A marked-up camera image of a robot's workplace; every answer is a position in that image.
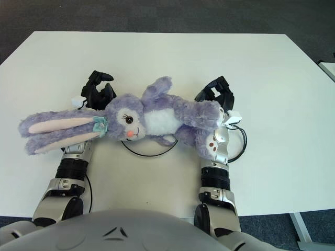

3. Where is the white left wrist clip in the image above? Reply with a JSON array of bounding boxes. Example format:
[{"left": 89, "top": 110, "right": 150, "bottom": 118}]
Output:
[{"left": 71, "top": 96, "right": 88, "bottom": 108}]

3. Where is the purple plush bunny doll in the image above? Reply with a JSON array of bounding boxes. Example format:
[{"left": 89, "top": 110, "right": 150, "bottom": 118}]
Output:
[{"left": 17, "top": 76, "right": 225, "bottom": 160}]

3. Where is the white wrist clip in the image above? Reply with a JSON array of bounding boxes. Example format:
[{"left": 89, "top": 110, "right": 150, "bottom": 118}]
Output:
[
  {"left": 71, "top": 96, "right": 88, "bottom": 108},
  {"left": 224, "top": 110, "right": 243, "bottom": 129}
]

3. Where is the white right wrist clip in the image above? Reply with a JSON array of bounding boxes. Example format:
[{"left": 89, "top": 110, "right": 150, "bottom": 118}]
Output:
[{"left": 224, "top": 110, "right": 243, "bottom": 129}]

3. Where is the grey table leg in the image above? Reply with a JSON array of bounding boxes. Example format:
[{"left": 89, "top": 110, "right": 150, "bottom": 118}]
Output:
[{"left": 289, "top": 212, "right": 312, "bottom": 244}]

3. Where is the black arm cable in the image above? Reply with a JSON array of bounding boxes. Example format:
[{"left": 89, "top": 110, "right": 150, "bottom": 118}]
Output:
[
  {"left": 226, "top": 125, "right": 248, "bottom": 163},
  {"left": 60, "top": 146, "right": 93, "bottom": 212}
]

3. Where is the pale object beside table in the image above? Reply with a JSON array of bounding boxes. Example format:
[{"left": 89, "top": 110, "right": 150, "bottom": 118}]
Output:
[{"left": 318, "top": 61, "right": 335, "bottom": 83}]

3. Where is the grey robot torso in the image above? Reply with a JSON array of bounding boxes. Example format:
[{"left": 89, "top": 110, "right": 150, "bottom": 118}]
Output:
[{"left": 0, "top": 209, "right": 275, "bottom": 251}]

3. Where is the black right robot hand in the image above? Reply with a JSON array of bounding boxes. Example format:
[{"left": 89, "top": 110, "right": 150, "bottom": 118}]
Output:
[{"left": 195, "top": 75, "right": 236, "bottom": 112}]

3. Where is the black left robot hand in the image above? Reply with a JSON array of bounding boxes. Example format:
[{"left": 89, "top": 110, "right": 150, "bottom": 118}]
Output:
[{"left": 80, "top": 70, "right": 118, "bottom": 110}]

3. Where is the white plate black rim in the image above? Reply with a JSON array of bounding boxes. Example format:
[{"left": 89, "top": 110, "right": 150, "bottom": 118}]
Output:
[{"left": 120, "top": 137, "right": 178, "bottom": 158}]

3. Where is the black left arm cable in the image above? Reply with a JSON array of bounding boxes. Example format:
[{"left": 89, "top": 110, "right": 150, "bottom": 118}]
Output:
[{"left": 60, "top": 146, "right": 93, "bottom": 212}]

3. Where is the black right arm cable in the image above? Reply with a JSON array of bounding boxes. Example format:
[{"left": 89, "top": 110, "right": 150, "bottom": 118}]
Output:
[{"left": 226, "top": 125, "right": 248, "bottom": 163}]

